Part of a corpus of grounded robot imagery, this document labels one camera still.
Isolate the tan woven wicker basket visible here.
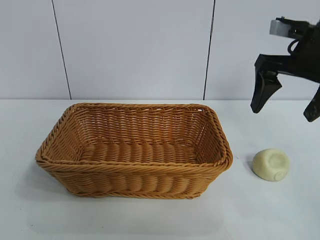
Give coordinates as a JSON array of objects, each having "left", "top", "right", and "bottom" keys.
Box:
[{"left": 34, "top": 102, "right": 235, "bottom": 200}]

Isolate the pale round egg yolk pastry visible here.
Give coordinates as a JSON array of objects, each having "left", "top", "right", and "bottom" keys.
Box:
[{"left": 252, "top": 148, "right": 291, "bottom": 182}]

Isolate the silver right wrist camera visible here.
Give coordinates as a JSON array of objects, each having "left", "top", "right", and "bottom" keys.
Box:
[{"left": 269, "top": 16, "right": 296, "bottom": 39}]

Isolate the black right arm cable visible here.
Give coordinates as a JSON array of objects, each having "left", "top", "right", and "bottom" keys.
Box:
[{"left": 287, "top": 39, "right": 302, "bottom": 55}]

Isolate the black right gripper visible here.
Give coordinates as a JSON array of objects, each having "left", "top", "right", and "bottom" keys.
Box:
[{"left": 250, "top": 21, "right": 320, "bottom": 123}]

